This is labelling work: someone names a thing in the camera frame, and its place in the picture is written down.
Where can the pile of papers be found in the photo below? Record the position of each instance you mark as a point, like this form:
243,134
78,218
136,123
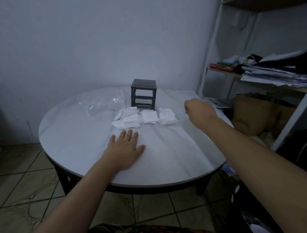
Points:
273,72

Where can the person's left little finger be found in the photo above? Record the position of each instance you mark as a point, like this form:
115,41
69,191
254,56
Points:
113,141

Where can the white wrinkled table cover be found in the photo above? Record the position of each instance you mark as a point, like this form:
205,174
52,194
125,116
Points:
172,148

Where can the person's left thumb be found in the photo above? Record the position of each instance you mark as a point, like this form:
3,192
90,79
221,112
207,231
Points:
140,149

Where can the person's right fingers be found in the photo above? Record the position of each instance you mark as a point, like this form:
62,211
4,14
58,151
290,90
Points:
187,107

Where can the blue and white packet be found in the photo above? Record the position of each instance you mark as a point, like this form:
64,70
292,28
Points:
229,170

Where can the person's patterned garment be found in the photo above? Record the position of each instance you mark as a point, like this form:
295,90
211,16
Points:
148,228

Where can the printed paper sheets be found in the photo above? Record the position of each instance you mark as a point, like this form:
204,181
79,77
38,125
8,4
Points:
219,102

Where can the clear plastic bag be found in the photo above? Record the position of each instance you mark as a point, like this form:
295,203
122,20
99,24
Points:
100,103

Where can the brown bag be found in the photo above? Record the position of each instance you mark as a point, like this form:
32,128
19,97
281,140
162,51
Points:
256,115

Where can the person's left forearm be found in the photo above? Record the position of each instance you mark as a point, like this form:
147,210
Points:
79,201

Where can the person's left hand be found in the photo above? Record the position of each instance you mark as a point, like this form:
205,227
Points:
123,154

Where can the round white table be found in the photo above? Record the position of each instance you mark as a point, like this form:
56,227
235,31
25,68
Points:
168,163

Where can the white folded cloth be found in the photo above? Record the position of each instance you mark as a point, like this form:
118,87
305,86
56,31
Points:
167,116
149,117
128,122
126,112

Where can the white metal shelf unit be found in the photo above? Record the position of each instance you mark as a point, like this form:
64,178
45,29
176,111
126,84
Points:
290,120

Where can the person's right hand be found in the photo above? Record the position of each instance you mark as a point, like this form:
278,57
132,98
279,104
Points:
200,111

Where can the person's right forearm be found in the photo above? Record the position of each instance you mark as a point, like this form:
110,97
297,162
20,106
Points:
254,168

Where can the person's left middle finger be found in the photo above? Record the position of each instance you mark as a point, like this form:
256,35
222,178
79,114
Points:
129,136

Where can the red flat folder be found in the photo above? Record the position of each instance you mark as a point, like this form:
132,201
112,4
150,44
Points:
221,67

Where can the dark grey small rack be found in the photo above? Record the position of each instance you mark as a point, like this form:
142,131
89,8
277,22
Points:
143,94

